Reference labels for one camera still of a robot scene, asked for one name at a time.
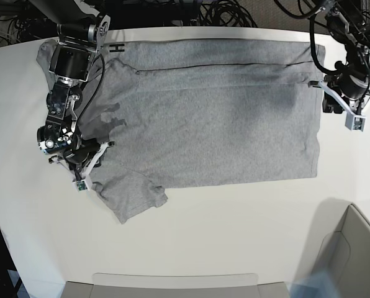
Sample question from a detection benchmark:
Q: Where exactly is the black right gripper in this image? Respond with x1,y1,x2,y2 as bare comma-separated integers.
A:
48,138,104,173

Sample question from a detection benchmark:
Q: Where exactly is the black cable bundle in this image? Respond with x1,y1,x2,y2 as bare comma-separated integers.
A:
200,0,260,29

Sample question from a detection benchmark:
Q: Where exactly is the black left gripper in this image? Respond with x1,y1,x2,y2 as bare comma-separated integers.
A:
322,60,370,114

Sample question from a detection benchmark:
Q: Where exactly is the grey T-shirt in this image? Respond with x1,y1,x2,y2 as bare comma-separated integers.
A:
36,40,325,225

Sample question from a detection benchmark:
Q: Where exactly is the beige box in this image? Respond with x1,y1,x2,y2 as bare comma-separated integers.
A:
313,204,370,297
61,273,290,297

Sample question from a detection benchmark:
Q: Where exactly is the beige box at right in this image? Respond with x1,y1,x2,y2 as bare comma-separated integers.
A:
313,204,370,297

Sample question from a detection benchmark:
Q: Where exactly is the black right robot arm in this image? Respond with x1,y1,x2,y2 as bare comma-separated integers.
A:
32,1,110,176

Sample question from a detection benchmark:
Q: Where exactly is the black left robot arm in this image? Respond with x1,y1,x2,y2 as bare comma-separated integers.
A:
313,1,370,115

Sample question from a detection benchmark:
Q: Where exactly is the beige box at bottom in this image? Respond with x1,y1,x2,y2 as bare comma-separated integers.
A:
61,273,290,297

